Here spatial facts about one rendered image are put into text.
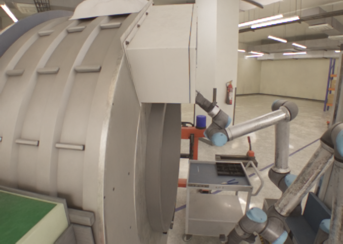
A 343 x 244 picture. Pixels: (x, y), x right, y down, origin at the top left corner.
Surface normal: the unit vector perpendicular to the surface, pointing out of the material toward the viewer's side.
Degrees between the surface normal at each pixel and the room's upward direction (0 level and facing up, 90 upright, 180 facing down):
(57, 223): 90
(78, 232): 90
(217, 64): 90
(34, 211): 0
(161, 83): 125
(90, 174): 71
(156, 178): 82
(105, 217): 90
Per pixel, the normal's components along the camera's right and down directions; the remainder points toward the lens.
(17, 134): 0.80, -0.07
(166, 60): -0.11, 0.73
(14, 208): 0.00, -0.98
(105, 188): 0.99, 0.03
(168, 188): -0.05, -0.83
